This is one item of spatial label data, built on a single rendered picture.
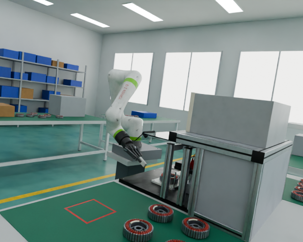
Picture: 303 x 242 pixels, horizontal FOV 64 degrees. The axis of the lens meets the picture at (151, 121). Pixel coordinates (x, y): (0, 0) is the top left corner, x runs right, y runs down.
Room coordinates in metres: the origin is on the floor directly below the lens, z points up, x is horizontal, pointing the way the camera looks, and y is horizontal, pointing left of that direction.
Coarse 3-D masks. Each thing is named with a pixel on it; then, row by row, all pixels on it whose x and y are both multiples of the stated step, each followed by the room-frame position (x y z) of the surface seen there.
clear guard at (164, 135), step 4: (160, 132) 1.45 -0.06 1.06; (164, 132) 1.48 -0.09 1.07; (168, 132) 1.50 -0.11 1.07; (140, 136) 1.35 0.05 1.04; (144, 136) 1.38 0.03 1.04; (148, 136) 1.41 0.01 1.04; (152, 136) 1.45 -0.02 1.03; (156, 136) 1.27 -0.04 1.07; (160, 136) 1.29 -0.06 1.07; (164, 136) 1.31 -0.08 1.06; (168, 136) 1.33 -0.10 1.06; (136, 140) 1.36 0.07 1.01; (140, 140) 1.40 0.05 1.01; (144, 140) 1.43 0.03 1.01; (168, 140) 1.23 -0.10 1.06
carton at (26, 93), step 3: (24, 90) 6.58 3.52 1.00; (27, 90) 6.65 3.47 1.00; (30, 90) 6.72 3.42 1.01; (33, 90) 6.78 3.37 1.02; (21, 93) 6.53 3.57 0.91; (24, 93) 6.59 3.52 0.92; (27, 93) 6.66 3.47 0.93; (30, 93) 6.72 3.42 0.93; (18, 96) 6.54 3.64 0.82; (21, 96) 6.53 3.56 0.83; (24, 96) 6.59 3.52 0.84; (27, 96) 6.66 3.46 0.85; (30, 96) 6.73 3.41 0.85
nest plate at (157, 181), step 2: (158, 178) 1.44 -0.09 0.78; (152, 180) 1.40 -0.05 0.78; (154, 180) 1.40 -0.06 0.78; (156, 180) 1.41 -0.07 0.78; (158, 180) 1.41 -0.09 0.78; (154, 182) 1.38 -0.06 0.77; (156, 182) 1.37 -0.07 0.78; (158, 182) 1.37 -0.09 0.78; (160, 182) 1.37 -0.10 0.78; (178, 182) 1.41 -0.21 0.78; (158, 184) 1.36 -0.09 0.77; (160, 184) 1.36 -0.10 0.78; (170, 184) 1.36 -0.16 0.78; (172, 184) 1.37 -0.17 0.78; (176, 184) 1.37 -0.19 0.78; (178, 184) 1.38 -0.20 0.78; (170, 186) 1.33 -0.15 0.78; (172, 186) 1.33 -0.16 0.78; (176, 186) 1.34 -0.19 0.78; (170, 188) 1.31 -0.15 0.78; (172, 188) 1.31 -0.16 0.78; (174, 188) 1.33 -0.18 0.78; (176, 188) 1.34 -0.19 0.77
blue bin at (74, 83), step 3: (63, 81) 7.90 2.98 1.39; (66, 81) 7.80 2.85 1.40; (69, 81) 7.71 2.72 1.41; (72, 81) 7.70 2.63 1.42; (75, 81) 7.79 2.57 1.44; (78, 81) 7.89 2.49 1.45; (81, 81) 7.98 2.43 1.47; (63, 84) 7.89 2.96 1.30; (66, 84) 7.79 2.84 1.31; (69, 84) 7.70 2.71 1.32; (72, 84) 7.71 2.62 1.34; (75, 84) 7.79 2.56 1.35; (78, 84) 7.89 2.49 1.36; (81, 84) 7.98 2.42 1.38
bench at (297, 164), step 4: (292, 156) 3.02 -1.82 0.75; (296, 156) 3.05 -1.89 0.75; (292, 160) 2.73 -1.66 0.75; (296, 160) 2.76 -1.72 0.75; (300, 160) 2.79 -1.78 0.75; (292, 164) 2.52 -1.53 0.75; (296, 164) 2.54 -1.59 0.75; (300, 164) 2.57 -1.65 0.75; (288, 168) 2.41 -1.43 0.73; (292, 168) 2.38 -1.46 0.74; (296, 168) 2.37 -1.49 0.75; (300, 168) 2.38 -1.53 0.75; (296, 172) 2.36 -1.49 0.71; (300, 172) 2.34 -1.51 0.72
